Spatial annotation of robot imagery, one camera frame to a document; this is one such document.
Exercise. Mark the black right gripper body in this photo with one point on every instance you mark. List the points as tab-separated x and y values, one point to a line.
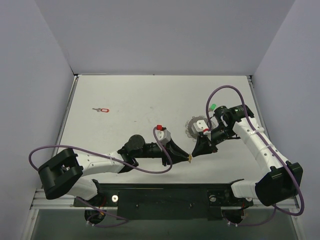
207	139

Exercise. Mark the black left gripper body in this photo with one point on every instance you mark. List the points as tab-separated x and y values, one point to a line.
166	152

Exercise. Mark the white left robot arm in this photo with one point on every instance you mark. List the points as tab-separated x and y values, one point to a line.
64	174

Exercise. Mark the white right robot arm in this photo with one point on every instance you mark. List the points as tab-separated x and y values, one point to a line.
280	177

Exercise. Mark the steel keyring disc with rings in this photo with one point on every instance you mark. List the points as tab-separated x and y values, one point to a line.
190	130

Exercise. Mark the green tag key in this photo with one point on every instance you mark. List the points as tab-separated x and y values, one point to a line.
212	107

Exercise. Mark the red tag key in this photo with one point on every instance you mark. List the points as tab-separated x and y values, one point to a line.
102	110

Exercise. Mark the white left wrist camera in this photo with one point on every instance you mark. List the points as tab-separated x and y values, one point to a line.
162	135

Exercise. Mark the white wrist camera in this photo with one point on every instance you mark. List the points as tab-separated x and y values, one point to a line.
202	127
162	135

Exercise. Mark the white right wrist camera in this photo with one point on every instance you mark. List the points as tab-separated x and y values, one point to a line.
202	127

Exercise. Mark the aluminium frame rail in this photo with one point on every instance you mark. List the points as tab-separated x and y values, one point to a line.
66	202

